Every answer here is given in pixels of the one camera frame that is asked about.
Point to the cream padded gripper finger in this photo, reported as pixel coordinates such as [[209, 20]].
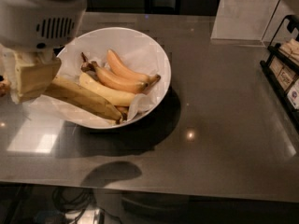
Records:
[[34, 71]]

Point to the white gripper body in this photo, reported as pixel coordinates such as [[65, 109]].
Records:
[[37, 22]]

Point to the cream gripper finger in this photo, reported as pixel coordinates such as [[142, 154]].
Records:
[[4, 83]]

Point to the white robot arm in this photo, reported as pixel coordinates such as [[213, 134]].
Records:
[[30, 32]]

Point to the orange banana top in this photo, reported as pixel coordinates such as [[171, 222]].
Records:
[[113, 81]]

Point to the orange banana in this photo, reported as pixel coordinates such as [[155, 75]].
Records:
[[119, 68], [113, 81]]

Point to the orange banana back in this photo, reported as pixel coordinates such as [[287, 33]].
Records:
[[119, 68]]

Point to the white bowl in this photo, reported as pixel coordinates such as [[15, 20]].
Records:
[[138, 51]]

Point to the white paper liner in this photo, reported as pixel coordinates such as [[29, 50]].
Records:
[[62, 110]]

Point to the black wire condiment rack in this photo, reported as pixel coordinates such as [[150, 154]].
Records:
[[282, 66]]

